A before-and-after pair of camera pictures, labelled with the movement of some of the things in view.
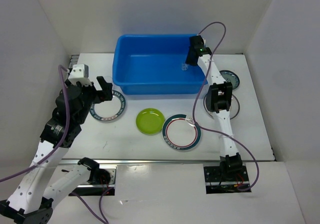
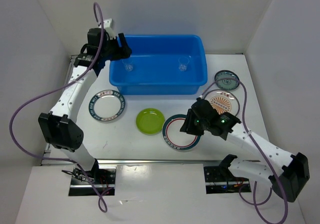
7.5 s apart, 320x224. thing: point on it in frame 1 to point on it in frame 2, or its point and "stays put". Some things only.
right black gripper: [188, 61] to [188, 126]
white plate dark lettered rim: [109, 110] stays put
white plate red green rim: [180, 133] stays put
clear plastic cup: [108, 79] to [129, 65]
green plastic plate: [149, 121] stays put
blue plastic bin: [155, 64] stays put
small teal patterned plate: [229, 76] stays put
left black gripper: [107, 88] to [123, 52]
